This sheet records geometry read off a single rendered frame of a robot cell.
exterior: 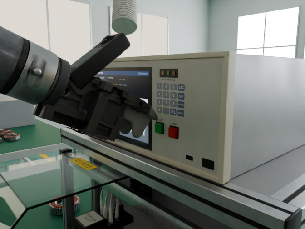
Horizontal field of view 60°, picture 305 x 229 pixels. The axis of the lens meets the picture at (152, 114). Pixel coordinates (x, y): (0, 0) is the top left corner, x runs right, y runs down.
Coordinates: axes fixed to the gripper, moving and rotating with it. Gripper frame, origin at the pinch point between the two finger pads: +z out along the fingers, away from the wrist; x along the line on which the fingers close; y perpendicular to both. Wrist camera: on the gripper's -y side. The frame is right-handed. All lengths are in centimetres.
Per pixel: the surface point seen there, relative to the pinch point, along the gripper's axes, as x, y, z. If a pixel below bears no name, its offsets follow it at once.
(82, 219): -21.2, 28.5, 7.8
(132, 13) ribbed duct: -101, -69, 47
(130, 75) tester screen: -9.3, -7.0, -1.3
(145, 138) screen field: -4.5, 4.8, 4.2
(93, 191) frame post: -38, 26, 20
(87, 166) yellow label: -18.6, 15.2, 2.2
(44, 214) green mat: -60, 43, 18
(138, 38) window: -468, -228, 295
